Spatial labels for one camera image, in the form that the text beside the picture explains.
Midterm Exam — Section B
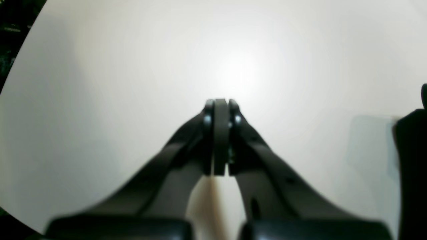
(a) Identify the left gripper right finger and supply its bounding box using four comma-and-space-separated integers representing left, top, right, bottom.
228, 100, 392, 240

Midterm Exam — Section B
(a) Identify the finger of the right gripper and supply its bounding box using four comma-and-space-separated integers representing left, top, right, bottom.
421, 83, 427, 110

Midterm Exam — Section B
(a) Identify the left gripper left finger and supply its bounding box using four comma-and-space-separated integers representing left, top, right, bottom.
44, 99, 231, 240

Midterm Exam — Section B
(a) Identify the black T-shirt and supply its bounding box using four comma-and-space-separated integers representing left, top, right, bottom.
394, 109, 427, 240

